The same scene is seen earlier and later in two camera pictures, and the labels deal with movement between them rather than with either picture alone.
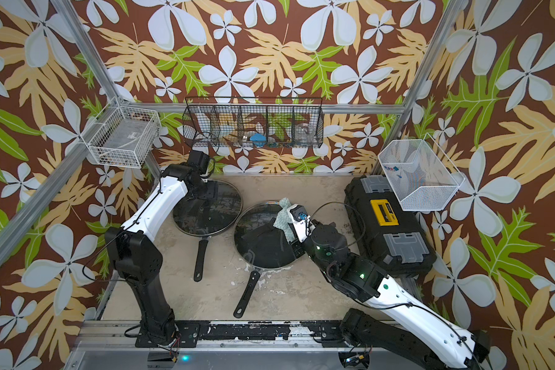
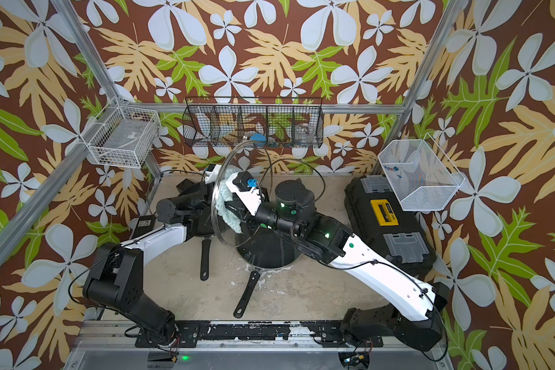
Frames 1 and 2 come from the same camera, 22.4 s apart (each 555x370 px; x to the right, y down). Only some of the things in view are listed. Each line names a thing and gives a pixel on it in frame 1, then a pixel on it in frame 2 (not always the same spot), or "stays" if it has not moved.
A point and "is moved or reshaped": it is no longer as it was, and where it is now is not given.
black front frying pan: [260, 244] stays
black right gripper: [297, 248] to [251, 222]
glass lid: [210, 216] is moved or reshaped
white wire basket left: [122, 133] stays
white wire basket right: [420, 176] stays
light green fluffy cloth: [282, 220] is moved or reshaped
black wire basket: [253, 122] stays
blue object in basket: [258, 139] stays
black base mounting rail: [195, 334] stays
